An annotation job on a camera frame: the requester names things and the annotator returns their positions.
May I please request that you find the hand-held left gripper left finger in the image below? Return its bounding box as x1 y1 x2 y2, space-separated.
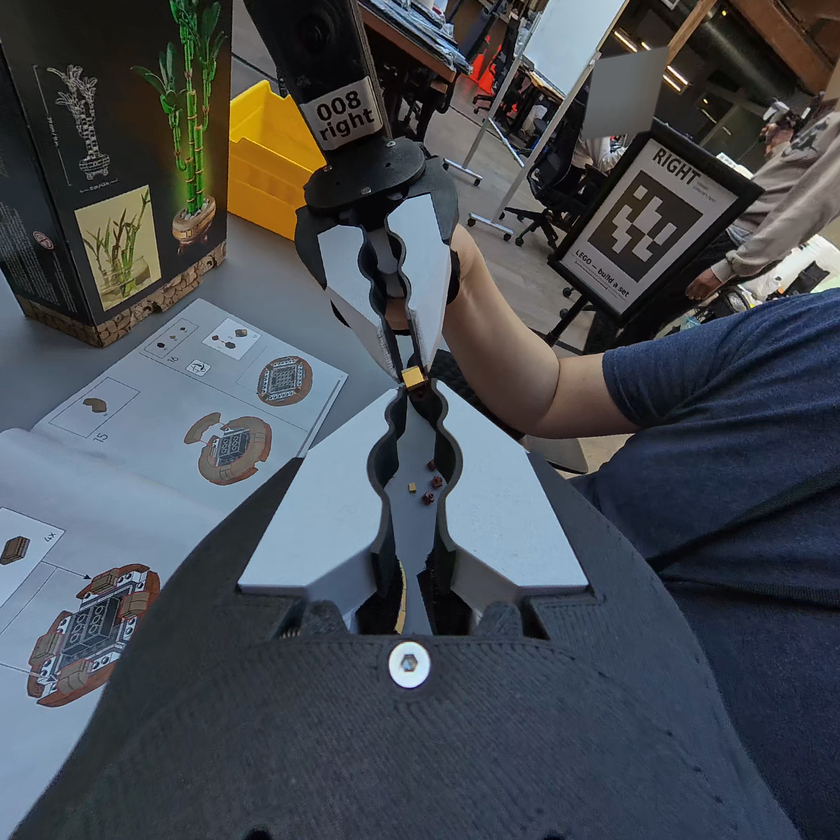
236 386 404 618

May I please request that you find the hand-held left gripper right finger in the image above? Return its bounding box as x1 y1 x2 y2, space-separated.
430 382 590 611

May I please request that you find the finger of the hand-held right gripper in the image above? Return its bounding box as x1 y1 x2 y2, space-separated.
387 193 452 370
317 225 403 385

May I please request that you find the person's right forearm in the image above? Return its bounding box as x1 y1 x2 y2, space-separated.
443 226 631 439

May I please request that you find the lego instruction booklet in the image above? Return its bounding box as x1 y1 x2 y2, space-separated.
0 298 349 811

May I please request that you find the black lego set box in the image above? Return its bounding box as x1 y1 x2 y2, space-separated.
0 0 234 349

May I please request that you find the cluttered work table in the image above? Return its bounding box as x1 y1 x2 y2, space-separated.
357 0 475 85

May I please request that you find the black quilted wrist rest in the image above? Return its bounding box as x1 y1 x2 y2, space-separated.
427 351 529 442

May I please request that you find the yellow plastic bin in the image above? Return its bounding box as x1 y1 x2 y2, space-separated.
227 80 329 242

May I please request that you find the black office chair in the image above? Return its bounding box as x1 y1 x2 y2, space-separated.
504 98 592 249

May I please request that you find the orange traffic cone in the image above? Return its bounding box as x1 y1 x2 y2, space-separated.
469 51 505 93

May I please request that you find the person's blue t-shirt torso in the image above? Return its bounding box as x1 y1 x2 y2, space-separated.
567 289 840 840

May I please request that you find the black white marker sign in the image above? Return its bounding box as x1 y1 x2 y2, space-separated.
546 121 765 327

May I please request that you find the white rolling whiteboard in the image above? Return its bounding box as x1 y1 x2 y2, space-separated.
462 0 631 227

